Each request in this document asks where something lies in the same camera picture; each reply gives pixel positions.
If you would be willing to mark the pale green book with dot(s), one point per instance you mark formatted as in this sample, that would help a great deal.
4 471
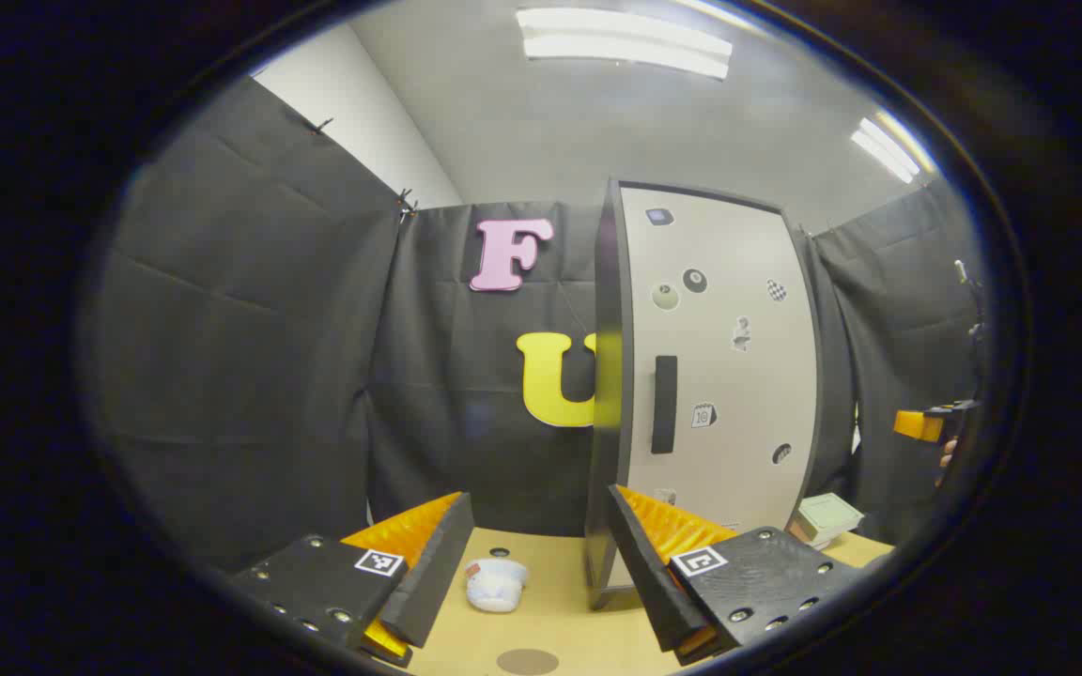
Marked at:
830 514

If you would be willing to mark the brown book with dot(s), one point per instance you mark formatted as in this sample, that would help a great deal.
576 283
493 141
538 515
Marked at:
809 539

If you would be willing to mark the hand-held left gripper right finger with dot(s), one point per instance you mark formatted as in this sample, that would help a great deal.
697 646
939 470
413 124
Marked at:
644 573

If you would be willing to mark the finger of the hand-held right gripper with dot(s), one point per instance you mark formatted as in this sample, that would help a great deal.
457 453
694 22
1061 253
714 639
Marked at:
915 425

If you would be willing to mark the black backdrop cloth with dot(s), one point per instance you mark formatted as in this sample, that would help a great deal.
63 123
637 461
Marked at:
259 357

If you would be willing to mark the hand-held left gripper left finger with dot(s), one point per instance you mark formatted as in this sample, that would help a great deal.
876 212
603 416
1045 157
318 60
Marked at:
438 563

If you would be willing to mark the round brown coaster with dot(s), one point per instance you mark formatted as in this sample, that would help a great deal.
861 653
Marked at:
527 662

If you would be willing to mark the dark grey cabinet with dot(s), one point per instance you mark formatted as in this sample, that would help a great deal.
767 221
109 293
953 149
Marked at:
605 394

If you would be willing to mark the small cloth clip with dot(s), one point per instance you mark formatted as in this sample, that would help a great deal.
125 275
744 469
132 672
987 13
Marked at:
320 125
407 204

